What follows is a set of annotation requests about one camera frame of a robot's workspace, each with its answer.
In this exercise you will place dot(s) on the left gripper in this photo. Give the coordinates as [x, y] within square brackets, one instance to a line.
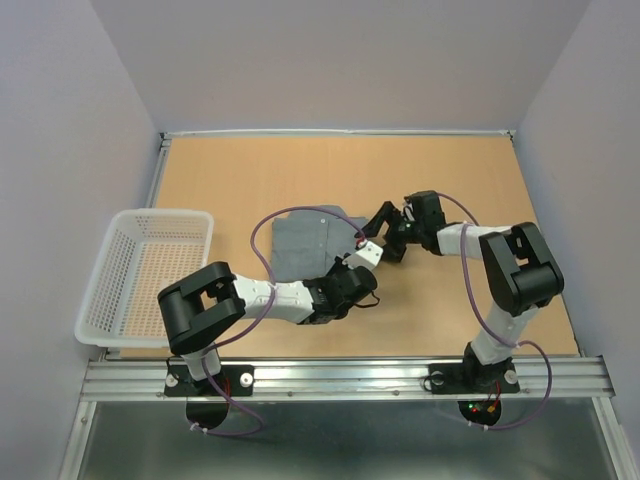
[337, 265]

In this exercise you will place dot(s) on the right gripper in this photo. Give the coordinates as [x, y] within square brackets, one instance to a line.
[393, 250]

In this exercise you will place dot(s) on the grey long sleeve shirt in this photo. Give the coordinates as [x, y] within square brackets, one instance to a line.
[305, 244]

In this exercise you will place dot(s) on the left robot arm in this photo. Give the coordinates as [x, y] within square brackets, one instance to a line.
[201, 307]

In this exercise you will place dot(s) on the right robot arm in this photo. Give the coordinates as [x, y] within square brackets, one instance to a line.
[522, 275]

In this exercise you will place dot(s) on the white plastic basket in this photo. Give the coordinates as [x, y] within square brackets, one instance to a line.
[144, 251]

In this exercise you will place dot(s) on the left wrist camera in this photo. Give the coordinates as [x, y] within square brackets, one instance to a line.
[367, 254]

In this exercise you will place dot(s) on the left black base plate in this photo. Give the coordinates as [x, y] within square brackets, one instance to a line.
[235, 380]

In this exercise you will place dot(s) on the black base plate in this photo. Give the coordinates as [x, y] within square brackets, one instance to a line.
[458, 379]
[235, 380]

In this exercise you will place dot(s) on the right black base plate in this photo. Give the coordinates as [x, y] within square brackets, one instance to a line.
[458, 379]

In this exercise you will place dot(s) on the aluminium mounting rail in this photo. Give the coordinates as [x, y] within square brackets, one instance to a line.
[356, 379]

